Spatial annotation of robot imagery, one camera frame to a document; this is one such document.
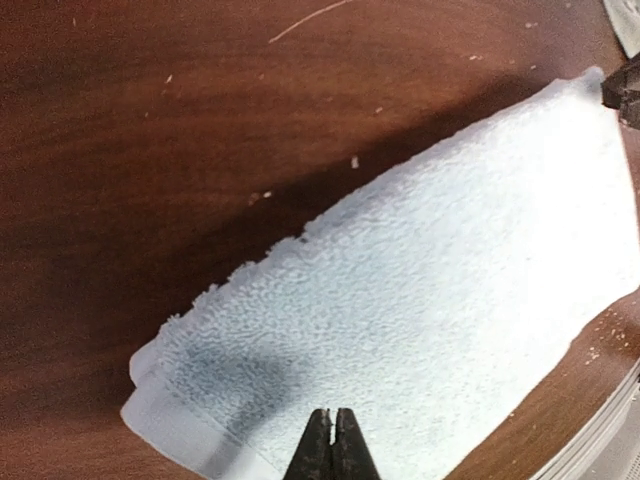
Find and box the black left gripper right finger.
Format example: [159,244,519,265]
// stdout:
[330,408,381,480]

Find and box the light blue terry towel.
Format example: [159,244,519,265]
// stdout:
[121,67,639,479]

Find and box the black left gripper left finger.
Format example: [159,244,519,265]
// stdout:
[283,409,333,480]

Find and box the pale green terry towel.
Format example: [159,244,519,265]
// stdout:
[603,0,640,58]

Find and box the front aluminium rail base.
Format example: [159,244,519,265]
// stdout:
[531,361,639,480]

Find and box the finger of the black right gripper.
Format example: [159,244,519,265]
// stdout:
[601,57,640,128]

